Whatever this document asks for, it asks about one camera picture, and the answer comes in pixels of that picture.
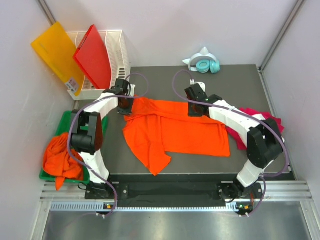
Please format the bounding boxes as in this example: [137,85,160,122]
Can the orange t-shirt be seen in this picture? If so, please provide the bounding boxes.
[42,132,84,191]
[122,97,231,176]

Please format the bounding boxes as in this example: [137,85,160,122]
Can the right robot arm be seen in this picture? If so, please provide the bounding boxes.
[185,80,284,198]

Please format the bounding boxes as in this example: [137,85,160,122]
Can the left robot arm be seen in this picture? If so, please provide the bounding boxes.
[67,78,135,199]

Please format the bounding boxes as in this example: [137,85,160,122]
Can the teal cat-ear headphones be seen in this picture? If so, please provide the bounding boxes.
[182,47,221,74]

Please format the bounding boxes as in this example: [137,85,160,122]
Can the white folded t-shirt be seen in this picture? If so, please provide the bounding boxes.
[253,112,272,121]

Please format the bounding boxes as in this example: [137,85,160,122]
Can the magenta folded t-shirt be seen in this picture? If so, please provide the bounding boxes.
[225,108,285,150]

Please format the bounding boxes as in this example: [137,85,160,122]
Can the red folder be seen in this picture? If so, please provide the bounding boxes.
[73,24,112,90]

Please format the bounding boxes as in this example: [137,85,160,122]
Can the white file organizer basket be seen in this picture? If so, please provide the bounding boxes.
[67,30,131,101]

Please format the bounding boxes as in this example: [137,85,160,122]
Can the green plastic bin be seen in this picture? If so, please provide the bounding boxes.
[39,111,109,185]

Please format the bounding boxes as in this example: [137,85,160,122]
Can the orange t-shirt in bin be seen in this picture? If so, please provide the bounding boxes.
[42,132,84,191]

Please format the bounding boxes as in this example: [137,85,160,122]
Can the yellow folder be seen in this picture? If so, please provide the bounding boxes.
[31,22,85,96]

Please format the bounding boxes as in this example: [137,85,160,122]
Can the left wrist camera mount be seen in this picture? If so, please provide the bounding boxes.
[125,82,136,97]

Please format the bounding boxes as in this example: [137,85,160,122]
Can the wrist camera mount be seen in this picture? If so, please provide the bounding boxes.
[125,82,136,97]
[190,79,206,92]

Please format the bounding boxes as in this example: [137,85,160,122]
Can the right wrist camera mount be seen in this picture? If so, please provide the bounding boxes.
[190,79,206,92]

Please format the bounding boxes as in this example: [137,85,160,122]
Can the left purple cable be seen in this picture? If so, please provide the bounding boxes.
[66,72,150,218]

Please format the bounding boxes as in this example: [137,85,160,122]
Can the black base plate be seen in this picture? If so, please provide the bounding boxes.
[84,172,296,207]

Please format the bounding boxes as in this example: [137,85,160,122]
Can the aluminium frame rail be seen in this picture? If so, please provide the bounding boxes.
[40,181,313,214]

